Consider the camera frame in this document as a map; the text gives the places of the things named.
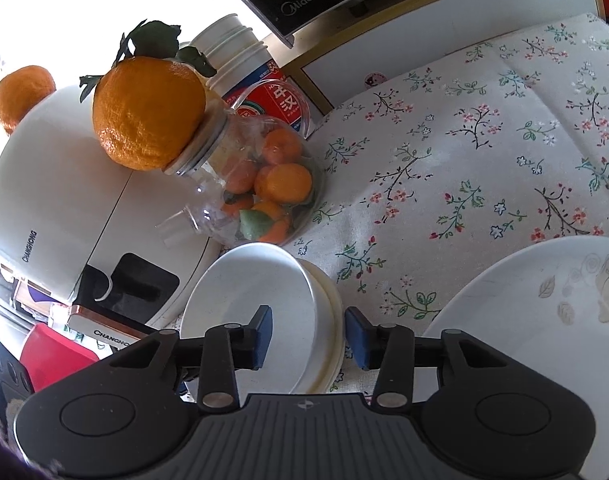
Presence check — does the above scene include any white bowl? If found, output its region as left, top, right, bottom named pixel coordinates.
left=181, top=243, right=317, bottom=398

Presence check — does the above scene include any plain white plate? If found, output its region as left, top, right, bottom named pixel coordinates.
left=425, top=236, right=609, bottom=479

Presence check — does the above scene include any cream bowl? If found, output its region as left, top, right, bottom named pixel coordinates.
left=295, top=259, right=344, bottom=394

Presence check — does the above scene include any glass jar with tangerines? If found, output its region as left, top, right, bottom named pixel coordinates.
left=157, top=79, right=321, bottom=248

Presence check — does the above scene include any floral tablecloth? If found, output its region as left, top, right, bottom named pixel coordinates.
left=287, top=14, right=609, bottom=329

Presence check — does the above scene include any red bag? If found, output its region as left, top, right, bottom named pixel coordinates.
left=20, top=324, right=99, bottom=392

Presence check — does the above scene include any white Changhong air fryer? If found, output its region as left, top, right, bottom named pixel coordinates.
left=0, top=87, right=221, bottom=349

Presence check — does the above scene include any large orange on jar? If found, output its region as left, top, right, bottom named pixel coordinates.
left=78, top=19, right=219, bottom=172

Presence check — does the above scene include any stack of paper cups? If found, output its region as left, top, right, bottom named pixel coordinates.
left=189, top=14, right=313, bottom=138

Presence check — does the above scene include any white cabinet with gold trim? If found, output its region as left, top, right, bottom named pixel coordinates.
left=265, top=0, right=605, bottom=114

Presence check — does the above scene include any large orange on fryer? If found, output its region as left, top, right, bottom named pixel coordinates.
left=0, top=65, right=56, bottom=136

